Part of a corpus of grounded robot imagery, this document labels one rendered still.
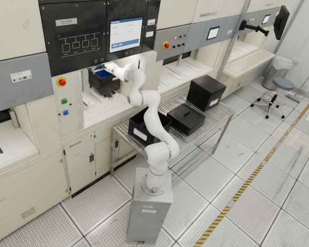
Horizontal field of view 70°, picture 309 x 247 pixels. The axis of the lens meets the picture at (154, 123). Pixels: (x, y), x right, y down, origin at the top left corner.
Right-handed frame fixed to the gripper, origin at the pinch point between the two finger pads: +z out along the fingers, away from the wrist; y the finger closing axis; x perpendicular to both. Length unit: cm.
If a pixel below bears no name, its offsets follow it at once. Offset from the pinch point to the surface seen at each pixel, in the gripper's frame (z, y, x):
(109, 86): -10.0, -1.6, -19.2
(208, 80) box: -54, 99, -20
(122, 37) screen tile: -30.2, -7.2, 34.5
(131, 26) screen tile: -30, 0, 41
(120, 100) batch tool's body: -15.5, 8.3, -34.6
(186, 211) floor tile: -118, 21, -121
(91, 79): 4.4, -10.6, -16.3
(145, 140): -67, -6, -40
